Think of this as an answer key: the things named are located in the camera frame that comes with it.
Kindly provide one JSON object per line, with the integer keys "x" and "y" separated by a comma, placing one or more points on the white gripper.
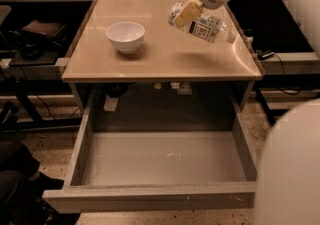
{"x": 191, "y": 11}

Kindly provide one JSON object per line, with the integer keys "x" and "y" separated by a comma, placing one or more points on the clear plastic bottle with label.
{"x": 207, "y": 27}

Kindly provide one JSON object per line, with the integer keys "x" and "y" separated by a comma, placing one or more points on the grey cabinet with beige top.
{"x": 167, "y": 54}

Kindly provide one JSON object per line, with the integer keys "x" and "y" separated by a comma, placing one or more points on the open grey drawer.
{"x": 159, "y": 151}

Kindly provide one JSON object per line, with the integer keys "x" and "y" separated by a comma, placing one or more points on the white ceramic bowl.
{"x": 126, "y": 37}

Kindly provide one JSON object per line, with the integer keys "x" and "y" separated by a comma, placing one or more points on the person's dark leg and shoe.
{"x": 22, "y": 185}

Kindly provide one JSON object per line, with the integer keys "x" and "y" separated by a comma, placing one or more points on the small black device with cable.
{"x": 263, "y": 55}

